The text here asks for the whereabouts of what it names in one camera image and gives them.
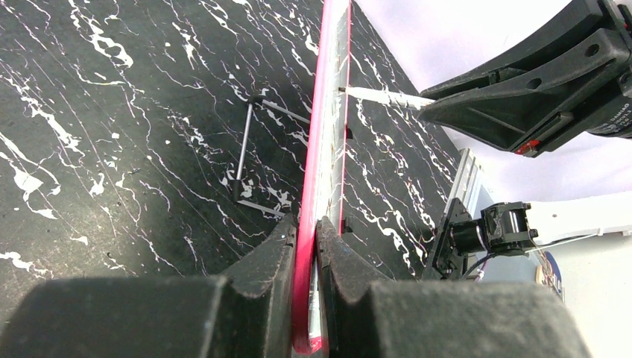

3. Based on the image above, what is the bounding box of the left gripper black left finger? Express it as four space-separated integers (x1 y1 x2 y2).
1 214 297 357

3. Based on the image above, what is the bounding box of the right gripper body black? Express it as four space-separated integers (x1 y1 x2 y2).
513 1 631 157

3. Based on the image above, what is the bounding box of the whiteboard metal wire stand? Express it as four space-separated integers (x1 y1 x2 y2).
230 93 312 219

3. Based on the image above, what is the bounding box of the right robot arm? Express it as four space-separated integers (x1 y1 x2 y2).
421 1 631 280

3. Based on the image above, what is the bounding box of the pink framed whiteboard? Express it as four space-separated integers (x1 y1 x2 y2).
291 1 352 355

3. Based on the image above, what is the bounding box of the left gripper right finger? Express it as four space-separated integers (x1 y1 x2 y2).
315 218 590 357

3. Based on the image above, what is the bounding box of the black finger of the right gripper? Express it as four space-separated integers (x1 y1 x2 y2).
418 0 632 151

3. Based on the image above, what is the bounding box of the white whiteboard marker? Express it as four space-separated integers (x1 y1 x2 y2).
338 87 435 110

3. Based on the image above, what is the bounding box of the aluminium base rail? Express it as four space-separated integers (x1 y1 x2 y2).
446 148 484 214

